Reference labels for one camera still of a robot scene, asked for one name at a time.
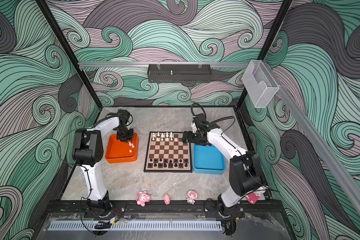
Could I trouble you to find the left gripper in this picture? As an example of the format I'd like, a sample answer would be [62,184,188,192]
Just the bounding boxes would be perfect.
[117,126,134,142]

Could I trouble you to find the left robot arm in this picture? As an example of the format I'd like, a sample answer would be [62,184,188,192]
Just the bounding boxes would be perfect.
[72,109,134,215]

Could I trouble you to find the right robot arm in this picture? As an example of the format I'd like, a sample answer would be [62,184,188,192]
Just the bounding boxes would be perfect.
[182,103,270,216]

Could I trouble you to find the white pieces in tray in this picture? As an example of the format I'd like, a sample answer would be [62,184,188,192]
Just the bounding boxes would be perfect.
[128,142,136,153]

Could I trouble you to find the white pieces on board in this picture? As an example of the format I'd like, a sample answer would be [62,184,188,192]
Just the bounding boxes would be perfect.
[150,132,183,142]

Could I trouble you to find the black pieces on board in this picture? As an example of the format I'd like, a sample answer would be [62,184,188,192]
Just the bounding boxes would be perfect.
[146,159,191,171]

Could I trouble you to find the chess board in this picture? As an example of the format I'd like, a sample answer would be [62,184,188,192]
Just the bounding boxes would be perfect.
[144,132,193,173]

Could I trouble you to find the orange tray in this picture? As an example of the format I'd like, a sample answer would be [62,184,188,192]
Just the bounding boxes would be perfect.
[105,133,139,164]

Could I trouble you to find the blue tray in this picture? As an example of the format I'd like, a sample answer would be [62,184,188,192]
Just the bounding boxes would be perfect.
[193,145,226,175]

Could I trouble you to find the pink hooded doll figure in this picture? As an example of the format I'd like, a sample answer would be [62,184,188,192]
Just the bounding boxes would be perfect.
[187,190,198,205]

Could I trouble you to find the pink plush figure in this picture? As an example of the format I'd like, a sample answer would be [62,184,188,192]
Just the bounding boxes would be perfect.
[137,191,151,207]

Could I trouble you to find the small pink pig figure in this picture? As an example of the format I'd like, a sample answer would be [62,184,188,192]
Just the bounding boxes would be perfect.
[164,194,171,205]

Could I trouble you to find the white rabbit pink figure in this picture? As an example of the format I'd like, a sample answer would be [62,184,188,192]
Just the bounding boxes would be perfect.
[246,190,266,205]

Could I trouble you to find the black wall tray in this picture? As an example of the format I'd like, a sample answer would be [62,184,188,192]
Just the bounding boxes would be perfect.
[147,65,212,84]

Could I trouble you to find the clear plastic wall holder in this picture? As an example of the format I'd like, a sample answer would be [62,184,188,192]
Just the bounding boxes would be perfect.
[242,60,280,108]

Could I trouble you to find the aluminium rail back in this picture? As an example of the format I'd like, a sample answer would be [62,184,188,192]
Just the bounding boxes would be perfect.
[78,61,249,69]

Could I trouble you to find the aluminium rail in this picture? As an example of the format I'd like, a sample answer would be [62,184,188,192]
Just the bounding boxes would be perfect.
[78,61,249,69]
[264,63,360,215]

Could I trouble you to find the white slotted cable duct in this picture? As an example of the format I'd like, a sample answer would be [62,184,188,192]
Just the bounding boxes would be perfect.
[47,220,222,232]

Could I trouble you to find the aluminium rail right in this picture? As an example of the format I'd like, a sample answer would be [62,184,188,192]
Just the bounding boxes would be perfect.
[264,63,360,215]

